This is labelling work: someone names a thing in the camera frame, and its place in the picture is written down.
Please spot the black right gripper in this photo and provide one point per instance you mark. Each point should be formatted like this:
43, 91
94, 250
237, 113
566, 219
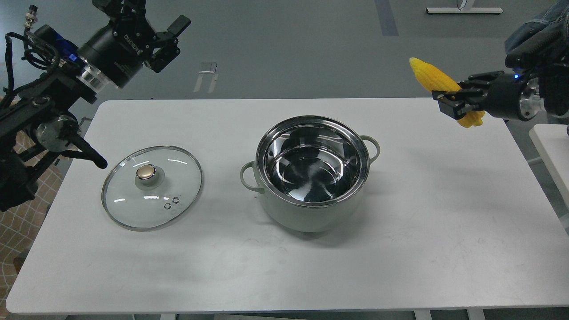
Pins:
502, 95

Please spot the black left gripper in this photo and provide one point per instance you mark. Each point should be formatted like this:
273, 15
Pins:
119, 48

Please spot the yellow corn cob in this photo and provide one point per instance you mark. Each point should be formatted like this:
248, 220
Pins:
433, 79

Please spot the glass pot lid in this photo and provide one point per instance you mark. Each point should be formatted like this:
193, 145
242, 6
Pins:
152, 187

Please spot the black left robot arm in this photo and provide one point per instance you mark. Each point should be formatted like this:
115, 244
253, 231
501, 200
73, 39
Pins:
47, 74

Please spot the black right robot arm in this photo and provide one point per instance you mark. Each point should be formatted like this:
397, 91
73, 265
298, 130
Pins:
538, 82

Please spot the grey-green steel pot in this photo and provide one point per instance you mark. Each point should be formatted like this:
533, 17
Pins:
309, 172

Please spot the white table leg base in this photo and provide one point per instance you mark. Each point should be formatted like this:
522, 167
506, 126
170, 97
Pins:
464, 7

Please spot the white side table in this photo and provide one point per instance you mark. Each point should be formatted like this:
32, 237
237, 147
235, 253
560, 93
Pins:
552, 143

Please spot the blue denim garment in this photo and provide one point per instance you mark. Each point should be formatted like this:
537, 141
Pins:
554, 18

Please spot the beige checkered cloth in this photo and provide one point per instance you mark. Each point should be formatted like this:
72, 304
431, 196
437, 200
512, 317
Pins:
19, 228

